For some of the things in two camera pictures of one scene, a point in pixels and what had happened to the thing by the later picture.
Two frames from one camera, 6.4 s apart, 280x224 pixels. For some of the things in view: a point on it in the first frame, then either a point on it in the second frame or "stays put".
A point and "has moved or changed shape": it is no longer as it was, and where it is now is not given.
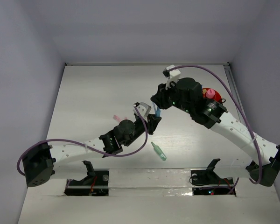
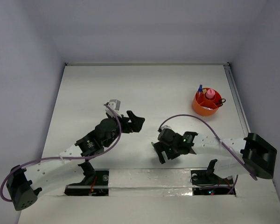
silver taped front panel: (150, 182) stays put
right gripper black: (160, 97) → (158, 147)
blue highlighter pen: (157, 110) has moved or changed shape
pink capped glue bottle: (210, 93) stays put
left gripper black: (151, 123) → (135, 125)
